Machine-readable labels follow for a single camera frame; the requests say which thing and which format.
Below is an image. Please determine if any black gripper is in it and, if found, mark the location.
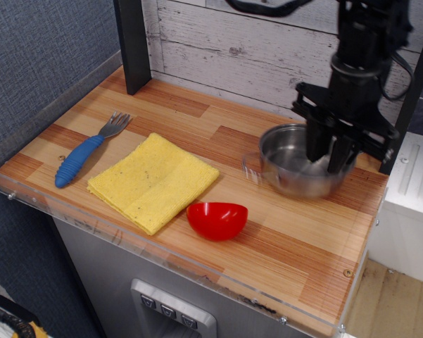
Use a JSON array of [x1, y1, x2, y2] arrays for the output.
[[291, 66, 401, 174]]

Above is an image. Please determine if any stainless steel pot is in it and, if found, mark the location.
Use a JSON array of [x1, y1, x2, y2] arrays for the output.
[[242, 123, 355, 199]]

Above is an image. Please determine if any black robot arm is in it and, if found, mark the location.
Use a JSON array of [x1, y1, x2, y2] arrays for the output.
[[293, 1, 413, 174]]

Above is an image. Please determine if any white toy sink unit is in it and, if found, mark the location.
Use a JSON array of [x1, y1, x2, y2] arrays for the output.
[[367, 132, 423, 282]]

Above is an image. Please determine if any red plastic bowl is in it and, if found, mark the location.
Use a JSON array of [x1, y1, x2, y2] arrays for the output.
[[187, 202, 248, 242]]

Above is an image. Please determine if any yellow folded cloth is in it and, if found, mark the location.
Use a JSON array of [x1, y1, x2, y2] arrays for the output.
[[87, 133, 220, 235]]

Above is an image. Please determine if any grey dispenser button panel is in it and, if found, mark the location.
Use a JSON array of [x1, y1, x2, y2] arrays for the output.
[[131, 279, 217, 337]]

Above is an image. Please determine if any silver toy fridge cabinet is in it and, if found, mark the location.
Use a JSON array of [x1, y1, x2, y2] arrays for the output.
[[54, 220, 305, 337]]

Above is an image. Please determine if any clear acrylic table guard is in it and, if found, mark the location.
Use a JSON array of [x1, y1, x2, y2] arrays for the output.
[[0, 54, 388, 337]]

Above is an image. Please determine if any black right post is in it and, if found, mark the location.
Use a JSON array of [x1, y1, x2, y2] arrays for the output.
[[378, 0, 423, 175]]

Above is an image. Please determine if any black post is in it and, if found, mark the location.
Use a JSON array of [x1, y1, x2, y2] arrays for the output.
[[113, 0, 152, 95], [378, 0, 423, 175]]

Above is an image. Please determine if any black left post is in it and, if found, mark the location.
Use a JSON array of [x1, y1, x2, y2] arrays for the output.
[[113, 0, 152, 95]]

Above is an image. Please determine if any blue handled fork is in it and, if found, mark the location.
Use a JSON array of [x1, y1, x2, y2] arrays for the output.
[[54, 111, 131, 188]]

